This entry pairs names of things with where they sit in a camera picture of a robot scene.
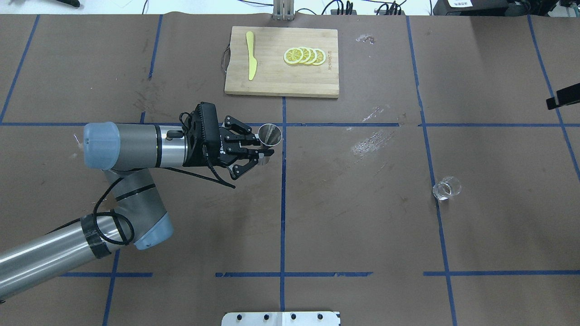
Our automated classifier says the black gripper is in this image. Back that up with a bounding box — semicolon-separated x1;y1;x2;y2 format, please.
183;115;273;180

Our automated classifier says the steel double jigger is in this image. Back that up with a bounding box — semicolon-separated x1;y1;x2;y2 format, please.
256;124;282;165

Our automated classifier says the clear glass measuring cup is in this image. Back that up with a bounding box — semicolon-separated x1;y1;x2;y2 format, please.
432;176;462;201

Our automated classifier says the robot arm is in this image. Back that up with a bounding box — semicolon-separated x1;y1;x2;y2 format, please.
1;109;282;302

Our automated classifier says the yellow plastic knife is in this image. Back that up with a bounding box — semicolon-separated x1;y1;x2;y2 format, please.
245;31;258;81

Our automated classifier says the bamboo cutting board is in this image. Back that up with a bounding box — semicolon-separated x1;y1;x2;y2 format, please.
224;26;340;99

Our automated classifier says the lemon slice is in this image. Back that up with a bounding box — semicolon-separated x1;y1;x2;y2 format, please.
311;49;327;66
299;46;313;64
283;47;304;65
305;48;318;65

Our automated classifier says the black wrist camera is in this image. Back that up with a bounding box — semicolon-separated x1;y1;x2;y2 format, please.
185;102;220;167

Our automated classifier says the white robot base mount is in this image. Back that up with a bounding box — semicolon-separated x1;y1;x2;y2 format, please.
221;311;341;326

